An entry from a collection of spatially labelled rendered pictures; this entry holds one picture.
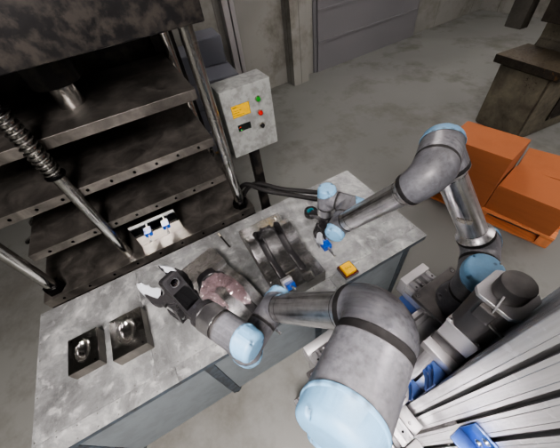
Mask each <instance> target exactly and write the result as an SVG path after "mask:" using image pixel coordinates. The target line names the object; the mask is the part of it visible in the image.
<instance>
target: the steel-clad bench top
mask: <svg viewBox="0 0 560 448"><path fill-rule="evenodd" d="M325 182H330V183H332V184H333V185H335V187H336V189H337V191H339V192H342V193H346V194H350V195H353V196H359V197H362V198H363V199H366V198H367V197H369V196H372V195H373V194H375V193H374V192H373V191H372V190H370V189H369V188H368V187H366V186H365V184H363V183H362V182H361V181H360V180H358V179H357V178H356V177H355V176H354V175H352V174H351V173H350V172H348V171H345V172H342V173H340V174H338V175H336V176H334V177H332V178H330V179H328V180H325V181H323V182H321V183H319V184H317V185H315V186H314V187H311V188H308V189H314V190H318V187H319V186H320V185H321V184H323V183H325ZM308 206H314V207H315V208H317V202H316V201H310V200H305V199H299V198H293V197H289V198H287V199H285V200H283V201H281V202H279V203H277V204H274V205H272V206H270V207H269V208H266V209H264V210H262V211H260V212H257V213H255V214H253V215H251V216H249V217H247V218H245V219H243V220H240V221H238V222H236V223H234V224H232V225H230V226H228V227H226V228H224V229H221V230H219V231H217V232H215V233H213V234H211V235H209V236H206V237H204V238H202V239H200V240H198V241H196V242H194V243H192V244H189V245H187V246H185V247H183V248H181V249H179V250H177V251H175V252H172V253H170V254H168V255H166V256H164V257H162V258H160V259H158V260H155V261H153V262H151V263H149V264H147V265H145V266H143V267H141V268H138V269H136V270H134V271H132V272H130V273H128V274H126V275H124V276H121V277H119V278H117V279H115V280H113V281H111V282H109V283H107V284H104V285H102V286H100V287H98V288H96V289H94V290H92V291H90V292H87V293H85V294H83V295H81V296H79V297H77V298H75V299H73V300H70V301H68V302H66V303H64V304H62V305H60V306H58V307H56V308H53V309H51V310H49V311H47V312H45V313H43V314H41V317H40V331H39V343H38V357H37V369H36V394H35V408H34V420H33V434H32V446H31V448H69V447H70V446H72V445H73V444H76V443H78V442H79V441H81V440H83V439H84V438H86V437H88V436H89V435H91V434H92V433H94V432H96V431H97V430H99V429H101V428H103V427H105V426H107V424H109V423H111V422H112V421H114V420H116V419H118V418H120V417H121V416H123V415H125V414H126V413H128V412H130V411H131V410H133V409H135V408H136V407H138V406H140V405H141V404H144V403H146V402H147V401H148V400H150V399H151V398H153V397H155V396H157V395H159V394H160V393H162V392H164V391H165V390H166V389H168V388H170V387H172V386H174V385H175V384H177V383H179V382H180V381H182V380H184V379H186V378H187V377H188V376H190V375H192V374H194V373H195V372H198V371H199V370H201V369H203V368H204V367H205V366H207V365H208V364H211V363H213V362H214V361H216V360H218V359H219V358H221V357H223V356H224V355H226V354H227V351H226V350H224V349H223V348H221V347H220V346H219V345H217V344H216V343H214V342H213V341H212V340H210V339H208V338H207V337H205V336H204V335H203V334H202V333H200V332H199V331H198V330H197V329H196V328H195V327H194V326H193V325H192V324H191V323H190V320H189V319H187V320H186V321H185V322H184V324H183V323H181V322H180V321H179V320H177V319H176V318H174V317H173V316H171V315H170V314H169V312H168V311H167V309H169V310H171V312H173V311H172V309H171V308H168V307H167V308H164V307H162V308H158V307H156V306H154V305H153V304H152V303H151V302H150V301H149V300H148V299H147V298H146V297H145V296H144V295H143V294H142V293H141V292H140V291H139V289H138V287H137V283H144V285H149V286H150V287H151V288H160V289H161V290H162V292H163V295H164V290H163V289H162V288H161V287H160V286H159V284H158V282H159V281H160V280H161V279H162V278H163V277H164V276H165V272H163V271H162V270H161V269H160V268H159V267H158V266H159V265H165V266H170V267H173V268H177V269H179V270H182V269H184V267H186V266H187V265H188V264H189V263H191V262H192V261H193V260H195V259H196V258H197V257H198V256H200V255H201V254H202V253H204V252H205V251H206V250H208V249H209V248H210V247H211V248H213V250H214V251H216V253H218V254H219V255H220V256H221V257H222V258H223V259H224V260H225V261H226V263H227V264H228V265H229V266H230V267H232V269H234V270H235V271H236V272H239V271H240V275H241V276H243V277H244V278H245V279H246V280H247V281H248V282H249V283H250V284H251V285H252V286H253V287H254V288H255V290H256V291H257V292H258V293H259V294H260V295H263V296H264V295H265V293H266V292H268V290H269V289H270V287H269V285H268V283H267V281H266V279H265V278H264V276H263V275H262V274H261V272H260V269H259V268H258V266H257V264H256V263H255V261H254V259H253V258H252V256H251V254H250V253H249V251H248V250H247V248H246V246H245V245H244V242H243V240H242V239H241V237H240V235H239V232H238V231H240V230H242V229H244V228H248V227H250V226H251V225H253V224H255V223H257V222H259V221H261V220H264V219H266V218H268V217H270V216H272V215H274V214H276V213H278V214H279V216H280V217H281V218H282V219H283V220H284V219H286V218H287V219H288V220H289V221H290V222H291V224H292V225H293V227H294V229H295V230H296V232H297V234H298V236H299V237H300V240H301V241H302V243H304V245H305V246H306V247H307V248H308V250H309V251H310V252H311V254H312V255H313V256H314V257H315V258H316V260H317V261H318V262H319V263H320V265H321V266H322V267H323V268H324V270H325V280H324V281H323V282H321V283H319V284H317V285H315V286H314V287H312V288H310V289H308V290H307V291H306V292H315V291H329V290H336V289H338V288H339V287H340V286H342V285H343V284H346V283H347V282H349V281H351V280H353V279H354V278H356V277H358V276H360V275H362V274H363V273H364V272H366V271H367V270H369V269H371V268H373V267H375V266H377V265H378V264H380V263H381V262H382V261H384V260H386V259H388V258H390V257H391V256H393V255H395V254H397V253H398V252H400V251H402V250H403V249H405V248H406V247H408V246H410V245H411V244H414V243H415V242H417V241H419V240H421V238H423V237H425V236H426V234H425V233H424V232H423V231H421V230H420V229H419V228H417V227H416V226H415V225H414V224H412V223H411V222H410V221H409V220H408V219H406V218H405V217H404V216H403V215H402V214H401V213H400V212H398V211H397V210H395V211H393V212H390V213H388V214H386V215H384V216H382V217H380V218H378V219H376V220H373V221H371V222H369V223H366V224H364V225H363V226H361V227H359V228H356V229H353V230H351V231H349V232H347V233H346V235H345V237H344V238H343V239H342V240H341V241H339V242H334V241H332V240H330V239H328V241H329V242H330V243H331V244H332V248H331V250H332V251H333V252H334V253H335V254H336V256H335V257H334V256H333V255H332V254H331V253H330V251H329V250H327V251H324V250H323V248H322V247H321V248H319V247H318V245H317V244H316V240H315V238H314V234H313V231H314V228H315V226H316V223H317V222H318V220H317V219H312V220H310V219H307V218H306V217H305V214H304V210H305V208H306V207H308ZM219 233H220V235H221V236H222V237H223V238H224V239H225V240H226V242H227V243H228V244H229V245H230V247H228V246H227V245H226V243H225V242H224V241H223V240H222V239H221V238H220V236H219V235H218V234H219ZM349 260H350V262H351V263H352V264H353V265H354V266H355V267H356V268H357V270H358V271H359V273H358V274H357V275H355V276H353V277H351V278H349V280H347V281H346V280H345V278H344V277H343V276H342V275H341V274H340V272H339V271H338V270H337V267H338V266H340V265H342V264H343V263H345V262H347V261H349ZM138 307H141V308H143V309H144V310H145V311H146V312H147V314H148V322H149V326H150V331H151V334H152V339H153V342H154V348H152V349H150V350H149V351H148V352H146V353H144V354H142V355H140V356H138V357H136V358H134V359H133V360H131V361H129V362H128V363H126V364H123V365H120V364H118V363H116V362H114V361H113V356H112V347H111V339H110V331H109V323H108V322H110V321H112V320H114V319H116V318H118V317H120V316H122V315H124V314H126V313H128V312H130V311H132V310H134V309H136V308H138ZM173 313H174V312H173ZM95 327H98V328H100V329H101V330H102V331H104V336H105V345H106V355H107V363H106V364H104V365H103V366H101V367H100V368H98V369H96V370H94V371H93V372H90V373H88V374H86V375H85V376H83V377H82V378H80V379H78V380H77V379H74V378H71V377H69V376H68V341H69V340H72V339H74V338H75V337H77V336H79V335H81V334H83V333H85V332H88V331H90V330H91V329H93V328H95Z"/></svg>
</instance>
